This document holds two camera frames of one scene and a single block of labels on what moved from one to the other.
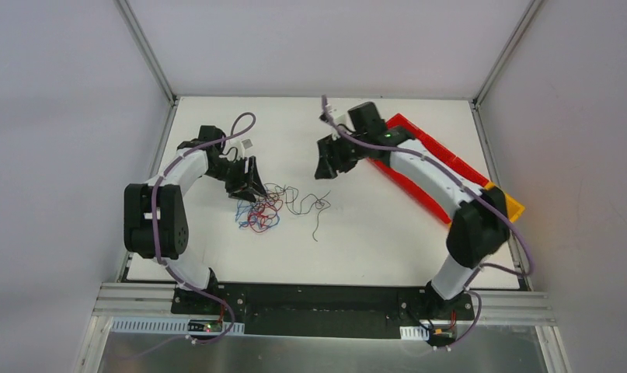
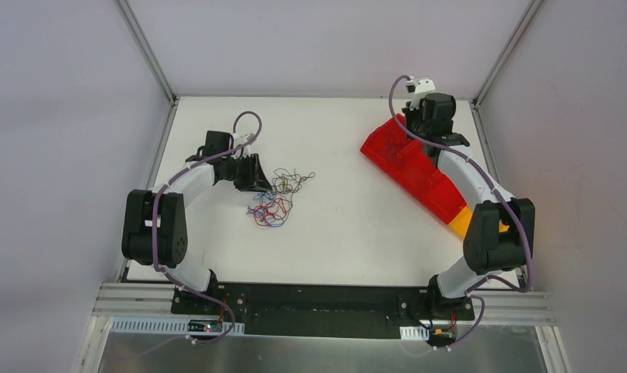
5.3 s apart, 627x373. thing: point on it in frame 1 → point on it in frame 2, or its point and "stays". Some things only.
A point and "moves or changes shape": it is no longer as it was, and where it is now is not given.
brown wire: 323,201 → 285,183
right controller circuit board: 443,334 stays
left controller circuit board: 208,325 stays
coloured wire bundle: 262,214 moves or changes shape
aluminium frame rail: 116,300 stays
